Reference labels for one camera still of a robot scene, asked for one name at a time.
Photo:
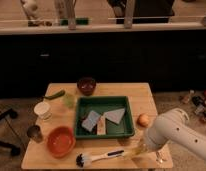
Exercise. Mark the grey cloth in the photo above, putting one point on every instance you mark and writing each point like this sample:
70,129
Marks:
115,116

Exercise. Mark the green plastic tray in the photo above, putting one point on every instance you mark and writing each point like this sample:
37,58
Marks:
102,104

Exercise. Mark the white black dish brush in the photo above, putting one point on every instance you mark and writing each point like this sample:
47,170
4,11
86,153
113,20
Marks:
85,159

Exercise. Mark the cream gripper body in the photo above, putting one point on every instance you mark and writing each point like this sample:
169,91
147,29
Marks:
141,148

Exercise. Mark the white paper cup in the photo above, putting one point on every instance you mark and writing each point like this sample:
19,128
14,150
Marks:
42,110

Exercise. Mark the light green cup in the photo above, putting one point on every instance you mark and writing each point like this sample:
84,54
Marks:
69,100

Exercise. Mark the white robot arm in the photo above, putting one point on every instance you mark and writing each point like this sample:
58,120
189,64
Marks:
171,125

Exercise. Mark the yellow banana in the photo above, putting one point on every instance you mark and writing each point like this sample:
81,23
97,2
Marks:
129,154

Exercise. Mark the dark purple bowl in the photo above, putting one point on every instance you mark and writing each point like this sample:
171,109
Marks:
86,85

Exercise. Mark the metal cup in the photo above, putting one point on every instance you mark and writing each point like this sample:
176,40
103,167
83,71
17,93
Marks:
34,133

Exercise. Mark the beige wooden block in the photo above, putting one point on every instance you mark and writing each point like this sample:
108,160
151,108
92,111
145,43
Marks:
101,126

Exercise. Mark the blue sponge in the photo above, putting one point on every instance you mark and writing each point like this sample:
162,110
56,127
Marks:
91,121

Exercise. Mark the silver fork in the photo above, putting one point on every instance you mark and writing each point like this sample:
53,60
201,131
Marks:
159,158

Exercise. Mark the green cucumber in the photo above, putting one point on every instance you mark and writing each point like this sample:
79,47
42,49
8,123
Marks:
55,95

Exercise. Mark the orange bowl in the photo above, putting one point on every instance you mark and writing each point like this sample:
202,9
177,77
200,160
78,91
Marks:
60,141

